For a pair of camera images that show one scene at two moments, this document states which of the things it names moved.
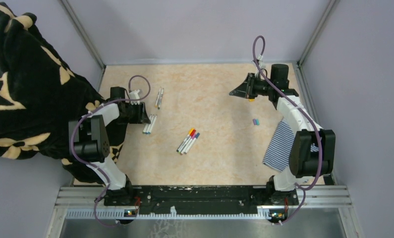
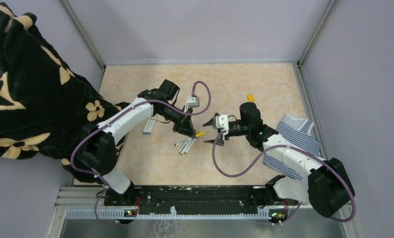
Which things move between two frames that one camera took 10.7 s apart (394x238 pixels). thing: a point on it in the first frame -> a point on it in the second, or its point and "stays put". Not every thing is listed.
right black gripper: (246, 89) -> (220, 141)
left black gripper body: (134, 114) -> (178, 118)
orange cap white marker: (185, 139) -> (197, 135)
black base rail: (200, 199) stays put
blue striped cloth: (277, 155) stays put
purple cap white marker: (149, 125) stays put
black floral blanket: (32, 94) stays put
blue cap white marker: (192, 143) stays put
